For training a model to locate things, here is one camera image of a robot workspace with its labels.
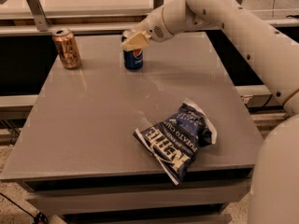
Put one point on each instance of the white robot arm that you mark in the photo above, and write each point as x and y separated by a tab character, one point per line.
274	57

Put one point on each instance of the blue pepsi can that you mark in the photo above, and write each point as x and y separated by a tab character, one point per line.
132	53

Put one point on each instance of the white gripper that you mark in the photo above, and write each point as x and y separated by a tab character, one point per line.
151	25

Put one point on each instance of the blue kettle chip bag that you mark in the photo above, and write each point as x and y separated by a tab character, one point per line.
175	142

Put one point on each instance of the gold soda can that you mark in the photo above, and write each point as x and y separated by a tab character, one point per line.
67	48

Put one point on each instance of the left metal bracket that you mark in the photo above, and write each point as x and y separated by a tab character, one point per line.
39	16

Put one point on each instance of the grey upper drawer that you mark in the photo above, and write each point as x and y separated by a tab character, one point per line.
75	201

